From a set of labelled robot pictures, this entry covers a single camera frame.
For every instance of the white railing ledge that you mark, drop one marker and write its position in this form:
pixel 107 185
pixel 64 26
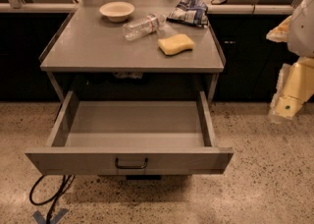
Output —
pixel 212 9

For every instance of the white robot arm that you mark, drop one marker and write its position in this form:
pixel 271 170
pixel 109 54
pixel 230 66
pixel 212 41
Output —
pixel 301 30

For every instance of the clear plastic water bottle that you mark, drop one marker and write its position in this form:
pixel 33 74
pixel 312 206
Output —
pixel 141 27

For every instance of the black drawer handle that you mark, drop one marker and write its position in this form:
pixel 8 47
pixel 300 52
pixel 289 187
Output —
pixel 131 164

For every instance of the open grey top drawer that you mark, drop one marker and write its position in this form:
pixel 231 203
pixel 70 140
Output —
pixel 177 138

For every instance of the white paper bowl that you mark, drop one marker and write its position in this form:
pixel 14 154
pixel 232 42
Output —
pixel 117 12

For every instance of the grey metal cabinet table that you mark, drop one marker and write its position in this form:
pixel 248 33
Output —
pixel 89 43

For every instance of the blue chip bag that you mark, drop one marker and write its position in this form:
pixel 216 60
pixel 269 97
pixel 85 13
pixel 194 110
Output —
pixel 190 12

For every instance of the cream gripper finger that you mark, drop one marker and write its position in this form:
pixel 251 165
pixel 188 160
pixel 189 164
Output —
pixel 295 86
pixel 280 32

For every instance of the yellow sponge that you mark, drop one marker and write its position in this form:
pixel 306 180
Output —
pixel 175 44

